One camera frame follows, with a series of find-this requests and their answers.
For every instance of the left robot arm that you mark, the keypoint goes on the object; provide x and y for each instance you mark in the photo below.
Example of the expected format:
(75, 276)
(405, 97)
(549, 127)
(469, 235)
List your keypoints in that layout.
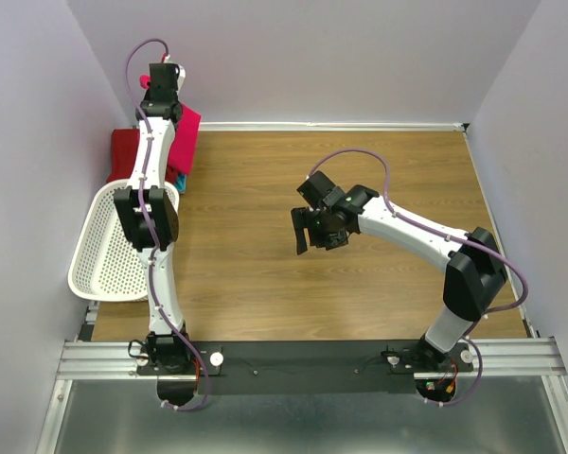
(150, 221)

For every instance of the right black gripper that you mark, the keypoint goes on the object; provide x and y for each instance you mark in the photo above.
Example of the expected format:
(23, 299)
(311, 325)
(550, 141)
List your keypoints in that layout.
(304, 227)

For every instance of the folded dark red shirt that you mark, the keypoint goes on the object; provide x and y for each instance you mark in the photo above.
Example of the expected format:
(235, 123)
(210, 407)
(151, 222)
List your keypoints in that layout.
(124, 147)

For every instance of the pink red t shirt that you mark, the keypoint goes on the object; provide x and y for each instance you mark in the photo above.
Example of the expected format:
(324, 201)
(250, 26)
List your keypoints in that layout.
(184, 137)

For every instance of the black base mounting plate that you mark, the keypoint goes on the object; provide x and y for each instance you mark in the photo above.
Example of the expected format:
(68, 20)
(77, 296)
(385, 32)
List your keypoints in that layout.
(307, 367)

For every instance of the aluminium frame rail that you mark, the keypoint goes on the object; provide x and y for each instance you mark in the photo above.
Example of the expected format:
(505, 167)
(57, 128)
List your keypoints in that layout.
(355, 396)

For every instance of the folded teal shirt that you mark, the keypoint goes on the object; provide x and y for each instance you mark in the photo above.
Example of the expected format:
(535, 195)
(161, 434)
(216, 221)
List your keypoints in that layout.
(180, 183)

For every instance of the white plastic laundry basket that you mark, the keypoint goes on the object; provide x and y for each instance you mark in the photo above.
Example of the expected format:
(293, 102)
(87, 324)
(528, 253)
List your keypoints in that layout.
(105, 267)

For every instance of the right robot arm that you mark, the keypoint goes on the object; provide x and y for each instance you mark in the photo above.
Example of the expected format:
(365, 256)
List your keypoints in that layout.
(473, 268)

